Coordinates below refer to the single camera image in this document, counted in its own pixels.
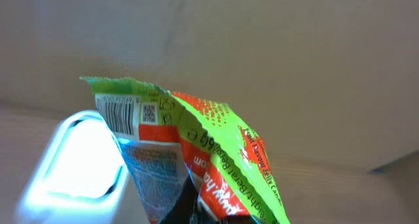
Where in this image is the green snack packet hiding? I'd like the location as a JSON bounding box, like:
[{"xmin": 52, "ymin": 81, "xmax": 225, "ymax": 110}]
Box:
[{"xmin": 86, "ymin": 77, "xmax": 289, "ymax": 224}]

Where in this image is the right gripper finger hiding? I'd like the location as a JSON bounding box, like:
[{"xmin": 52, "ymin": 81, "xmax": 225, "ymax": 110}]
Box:
[{"xmin": 159, "ymin": 177, "xmax": 198, "ymax": 224}]

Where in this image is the white barcode scanner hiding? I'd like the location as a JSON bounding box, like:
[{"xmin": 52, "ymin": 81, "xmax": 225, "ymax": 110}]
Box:
[{"xmin": 14, "ymin": 110, "xmax": 148, "ymax": 224}]

